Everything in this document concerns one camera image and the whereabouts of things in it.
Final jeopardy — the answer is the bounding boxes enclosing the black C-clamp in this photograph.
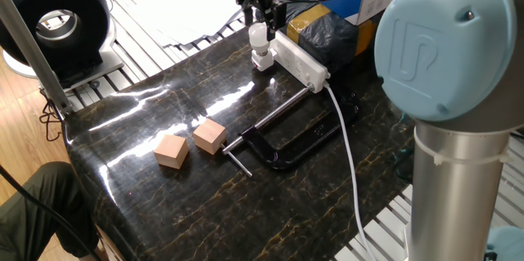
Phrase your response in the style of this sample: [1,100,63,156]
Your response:
[221,83,361,178]

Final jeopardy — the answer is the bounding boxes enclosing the thin black cable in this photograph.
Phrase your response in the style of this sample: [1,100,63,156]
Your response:
[0,164,103,261]

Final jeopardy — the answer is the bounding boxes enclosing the dark trousered person leg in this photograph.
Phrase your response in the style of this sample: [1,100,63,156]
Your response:
[0,161,99,261]

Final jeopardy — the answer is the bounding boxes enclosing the white power strip cable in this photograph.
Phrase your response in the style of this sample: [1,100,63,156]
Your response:
[323,83,380,261]

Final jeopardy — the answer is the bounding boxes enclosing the white light bulb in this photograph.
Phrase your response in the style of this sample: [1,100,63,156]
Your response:
[247,22,270,54]

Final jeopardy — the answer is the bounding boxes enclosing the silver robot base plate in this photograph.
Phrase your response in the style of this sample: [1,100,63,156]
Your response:
[403,222,413,261]

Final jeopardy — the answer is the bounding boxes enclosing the black plastic wrapped package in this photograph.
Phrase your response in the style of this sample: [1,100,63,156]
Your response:
[280,0,388,74]

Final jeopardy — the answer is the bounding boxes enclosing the white bulb holder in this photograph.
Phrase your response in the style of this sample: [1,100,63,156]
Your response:
[251,49,275,72]

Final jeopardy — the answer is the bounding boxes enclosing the tangled dark cable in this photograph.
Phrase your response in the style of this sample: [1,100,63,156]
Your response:
[38,88,63,142]

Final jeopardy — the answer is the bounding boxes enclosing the wooden cube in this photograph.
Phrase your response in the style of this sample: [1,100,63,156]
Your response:
[192,118,228,155]
[153,133,190,170]

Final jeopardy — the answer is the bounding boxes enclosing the white paper sheets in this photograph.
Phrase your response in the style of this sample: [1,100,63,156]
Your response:
[118,0,249,47]

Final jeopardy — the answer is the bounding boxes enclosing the aluminium frame post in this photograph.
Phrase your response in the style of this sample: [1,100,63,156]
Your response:
[0,0,75,117]

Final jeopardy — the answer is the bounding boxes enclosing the white power strip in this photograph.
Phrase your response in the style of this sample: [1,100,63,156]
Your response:
[269,29,332,94]

